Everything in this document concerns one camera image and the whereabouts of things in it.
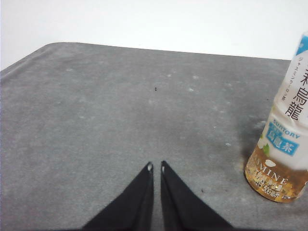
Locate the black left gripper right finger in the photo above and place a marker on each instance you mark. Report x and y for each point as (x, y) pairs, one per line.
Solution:
(183, 209)

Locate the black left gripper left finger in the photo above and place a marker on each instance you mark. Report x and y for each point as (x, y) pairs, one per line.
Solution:
(134, 207)

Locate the pale jasmine tea bottle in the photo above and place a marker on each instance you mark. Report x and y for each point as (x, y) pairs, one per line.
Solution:
(281, 144)

